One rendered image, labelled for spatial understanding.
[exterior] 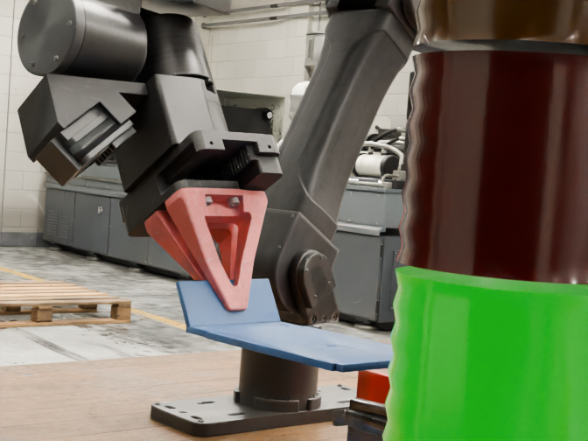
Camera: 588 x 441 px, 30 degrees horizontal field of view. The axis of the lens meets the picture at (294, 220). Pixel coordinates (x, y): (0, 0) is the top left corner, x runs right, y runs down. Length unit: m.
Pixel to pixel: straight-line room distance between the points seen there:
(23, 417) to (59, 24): 0.30
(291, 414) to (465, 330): 0.69
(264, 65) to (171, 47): 11.35
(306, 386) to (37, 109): 0.32
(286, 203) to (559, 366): 0.68
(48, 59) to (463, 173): 0.54
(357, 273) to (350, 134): 6.66
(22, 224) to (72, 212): 0.85
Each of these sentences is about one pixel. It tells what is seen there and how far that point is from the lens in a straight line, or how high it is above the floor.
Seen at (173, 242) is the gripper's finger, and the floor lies 1.05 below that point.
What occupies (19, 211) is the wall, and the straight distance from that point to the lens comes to 12.04.
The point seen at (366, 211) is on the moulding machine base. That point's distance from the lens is 7.48.
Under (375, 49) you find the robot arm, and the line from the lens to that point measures 0.90.
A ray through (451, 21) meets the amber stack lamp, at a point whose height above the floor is 1.12.
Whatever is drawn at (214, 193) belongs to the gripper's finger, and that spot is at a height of 1.08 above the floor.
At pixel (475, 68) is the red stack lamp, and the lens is 0.17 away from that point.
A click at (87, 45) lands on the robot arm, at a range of 0.68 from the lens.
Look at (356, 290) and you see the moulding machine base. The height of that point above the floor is 0.26.
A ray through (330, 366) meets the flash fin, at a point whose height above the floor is 1.00.
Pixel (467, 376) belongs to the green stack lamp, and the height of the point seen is 1.07.
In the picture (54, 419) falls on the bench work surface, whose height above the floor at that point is 0.90.
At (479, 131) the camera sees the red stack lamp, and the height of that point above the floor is 1.11.
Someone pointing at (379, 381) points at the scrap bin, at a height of 0.95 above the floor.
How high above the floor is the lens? 1.10
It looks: 3 degrees down
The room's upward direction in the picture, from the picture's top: 4 degrees clockwise
